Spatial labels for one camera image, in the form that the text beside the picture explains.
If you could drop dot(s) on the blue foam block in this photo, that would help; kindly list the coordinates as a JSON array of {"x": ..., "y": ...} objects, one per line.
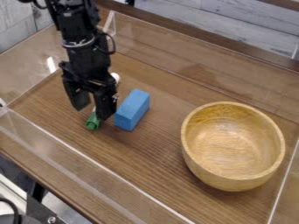
[{"x": 132, "y": 109}]

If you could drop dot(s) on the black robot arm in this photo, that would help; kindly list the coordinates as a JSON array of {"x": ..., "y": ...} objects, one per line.
[{"x": 76, "y": 19}]

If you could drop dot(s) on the clear acrylic tray wall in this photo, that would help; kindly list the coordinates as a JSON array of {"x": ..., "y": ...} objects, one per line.
[{"x": 124, "y": 177}]

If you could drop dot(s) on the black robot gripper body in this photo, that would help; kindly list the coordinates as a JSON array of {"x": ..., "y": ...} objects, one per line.
[{"x": 85, "y": 75}]

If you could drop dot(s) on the black metal table bracket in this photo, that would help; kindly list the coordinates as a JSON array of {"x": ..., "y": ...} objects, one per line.
[{"x": 36, "y": 209}]

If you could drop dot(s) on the brown wooden bowl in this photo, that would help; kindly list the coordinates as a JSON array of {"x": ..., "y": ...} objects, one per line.
[{"x": 232, "y": 145}]

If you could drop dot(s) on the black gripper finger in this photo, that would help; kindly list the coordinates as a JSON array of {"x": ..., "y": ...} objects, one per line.
[
  {"x": 105, "y": 102},
  {"x": 79, "y": 96}
]

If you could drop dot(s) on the green dry erase marker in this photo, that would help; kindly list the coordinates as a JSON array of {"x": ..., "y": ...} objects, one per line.
[{"x": 93, "y": 121}]

